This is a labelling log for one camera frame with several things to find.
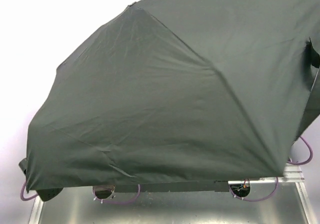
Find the black folding umbrella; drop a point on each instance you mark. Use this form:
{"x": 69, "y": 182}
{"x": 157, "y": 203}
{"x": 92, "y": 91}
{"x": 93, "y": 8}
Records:
{"x": 178, "y": 91}

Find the aluminium frame rail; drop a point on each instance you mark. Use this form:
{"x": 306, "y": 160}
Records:
{"x": 284, "y": 201}

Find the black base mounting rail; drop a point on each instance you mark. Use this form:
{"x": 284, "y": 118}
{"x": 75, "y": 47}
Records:
{"x": 197, "y": 186}

